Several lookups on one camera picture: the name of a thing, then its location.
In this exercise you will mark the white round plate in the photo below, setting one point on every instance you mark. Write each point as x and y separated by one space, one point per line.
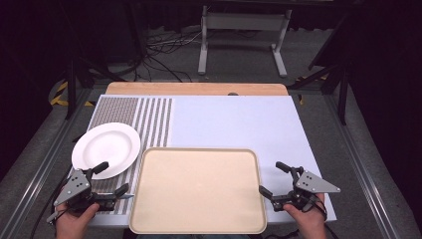
106 146

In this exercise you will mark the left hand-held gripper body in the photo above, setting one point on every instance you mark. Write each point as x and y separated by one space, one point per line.
74 186

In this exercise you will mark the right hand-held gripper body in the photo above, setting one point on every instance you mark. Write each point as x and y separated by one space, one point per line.
313 186

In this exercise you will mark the aluminium floor rail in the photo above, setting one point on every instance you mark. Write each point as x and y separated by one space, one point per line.
43 166
361 159

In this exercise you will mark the wooden table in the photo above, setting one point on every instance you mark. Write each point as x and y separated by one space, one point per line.
195 89

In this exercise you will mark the white metal stand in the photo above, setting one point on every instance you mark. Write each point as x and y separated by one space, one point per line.
244 21

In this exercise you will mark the grey striped placemat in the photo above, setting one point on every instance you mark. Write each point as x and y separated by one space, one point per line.
151 119

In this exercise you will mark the person's left hand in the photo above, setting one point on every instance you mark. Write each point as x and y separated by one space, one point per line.
74 224

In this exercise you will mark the yellow black floor tape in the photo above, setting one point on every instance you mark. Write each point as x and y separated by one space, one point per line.
301 99
61 88

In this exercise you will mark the person's right hand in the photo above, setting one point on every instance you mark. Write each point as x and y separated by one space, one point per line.
308 222

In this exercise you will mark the beige rectangular tray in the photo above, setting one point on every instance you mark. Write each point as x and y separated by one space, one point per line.
199 192

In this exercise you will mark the light blue table mat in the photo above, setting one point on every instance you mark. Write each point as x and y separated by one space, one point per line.
239 122

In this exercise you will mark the black tripod stand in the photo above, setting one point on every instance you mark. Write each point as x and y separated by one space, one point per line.
343 89
71 86

